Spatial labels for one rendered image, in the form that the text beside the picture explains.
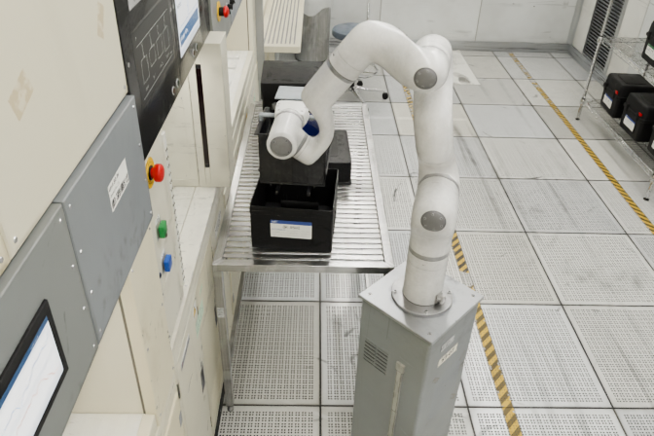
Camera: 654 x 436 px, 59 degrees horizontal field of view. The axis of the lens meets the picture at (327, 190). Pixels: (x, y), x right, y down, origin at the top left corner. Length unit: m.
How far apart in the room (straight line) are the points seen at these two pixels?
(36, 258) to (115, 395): 0.70
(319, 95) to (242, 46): 1.95
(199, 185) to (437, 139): 0.97
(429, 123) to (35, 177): 0.97
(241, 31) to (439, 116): 2.08
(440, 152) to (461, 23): 4.82
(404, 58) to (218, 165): 0.93
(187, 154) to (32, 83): 1.32
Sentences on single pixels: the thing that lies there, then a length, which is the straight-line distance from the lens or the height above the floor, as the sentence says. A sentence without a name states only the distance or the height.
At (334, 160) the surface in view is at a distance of 2.31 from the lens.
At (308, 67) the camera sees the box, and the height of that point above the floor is 1.01.
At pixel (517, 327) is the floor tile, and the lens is 2.97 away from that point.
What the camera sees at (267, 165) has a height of 1.06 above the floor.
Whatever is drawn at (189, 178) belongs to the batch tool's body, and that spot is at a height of 0.90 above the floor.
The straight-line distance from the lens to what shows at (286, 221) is 1.92.
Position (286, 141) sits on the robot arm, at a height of 1.27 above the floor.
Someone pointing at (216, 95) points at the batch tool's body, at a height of 1.22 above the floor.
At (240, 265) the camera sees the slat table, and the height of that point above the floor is 0.76.
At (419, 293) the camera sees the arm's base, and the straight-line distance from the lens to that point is 1.78.
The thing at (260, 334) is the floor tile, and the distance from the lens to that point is 2.77.
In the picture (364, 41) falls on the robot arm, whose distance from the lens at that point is 1.44.
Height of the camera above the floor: 2.00
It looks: 33 degrees down
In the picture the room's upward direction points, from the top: 2 degrees clockwise
